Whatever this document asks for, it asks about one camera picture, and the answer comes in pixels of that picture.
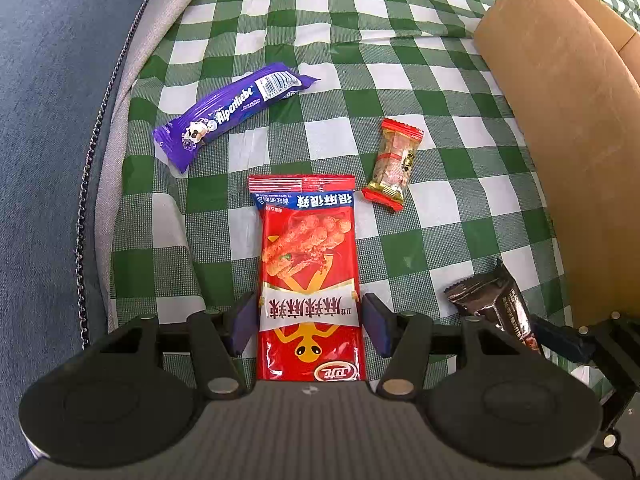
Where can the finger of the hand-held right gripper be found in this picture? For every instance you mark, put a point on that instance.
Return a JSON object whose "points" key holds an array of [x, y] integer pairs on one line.
{"points": [[565, 340]]}

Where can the red snack packet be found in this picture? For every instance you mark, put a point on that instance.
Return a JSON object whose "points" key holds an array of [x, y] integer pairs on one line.
{"points": [[305, 260]]}

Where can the small red candy packet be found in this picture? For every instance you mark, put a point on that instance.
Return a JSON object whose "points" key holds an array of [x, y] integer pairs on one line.
{"points": [[392, 165]]}

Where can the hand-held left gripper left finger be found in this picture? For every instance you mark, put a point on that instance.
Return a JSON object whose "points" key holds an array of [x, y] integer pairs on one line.
{"points": [[242, 322]]}

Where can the green checkered cloth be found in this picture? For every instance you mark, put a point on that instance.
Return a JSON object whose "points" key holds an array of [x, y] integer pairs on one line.
{"points": [[450, 110]]}

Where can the dark brown snack packet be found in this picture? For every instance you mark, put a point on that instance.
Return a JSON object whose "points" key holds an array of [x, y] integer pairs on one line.
{"points": [[500, 300]]}

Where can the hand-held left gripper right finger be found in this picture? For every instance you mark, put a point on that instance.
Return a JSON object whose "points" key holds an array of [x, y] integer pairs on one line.
{"points": [[377, 327]]}

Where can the purple candy bar packet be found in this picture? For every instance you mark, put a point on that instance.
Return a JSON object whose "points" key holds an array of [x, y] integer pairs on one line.
{"points": [[225, 115]]}

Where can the cardboard box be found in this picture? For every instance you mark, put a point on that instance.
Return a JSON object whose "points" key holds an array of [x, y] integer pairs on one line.
{"points": [[560, 110]]}

